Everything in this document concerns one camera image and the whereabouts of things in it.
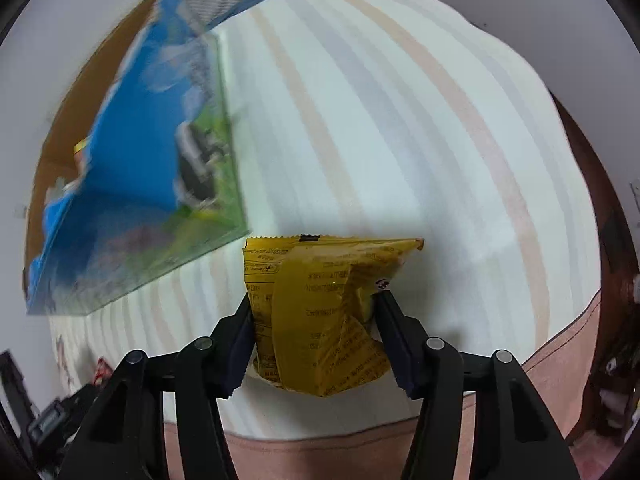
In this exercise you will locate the dark wooden furniture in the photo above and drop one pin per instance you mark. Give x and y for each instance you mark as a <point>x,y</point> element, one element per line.
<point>612,240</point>

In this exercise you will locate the striped cat-print bed sheet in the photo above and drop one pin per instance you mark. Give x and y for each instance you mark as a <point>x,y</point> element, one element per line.
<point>400,160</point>

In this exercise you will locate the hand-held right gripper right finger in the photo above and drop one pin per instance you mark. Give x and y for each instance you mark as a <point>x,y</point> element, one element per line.
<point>400,350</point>

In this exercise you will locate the blue green cardboard box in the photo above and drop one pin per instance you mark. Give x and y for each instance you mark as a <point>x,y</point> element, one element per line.
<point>135,185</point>

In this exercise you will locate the yellow snack packet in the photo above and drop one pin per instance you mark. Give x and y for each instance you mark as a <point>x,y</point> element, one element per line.
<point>320,310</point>

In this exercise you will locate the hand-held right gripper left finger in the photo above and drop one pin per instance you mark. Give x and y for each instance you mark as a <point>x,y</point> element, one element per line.
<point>239,355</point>

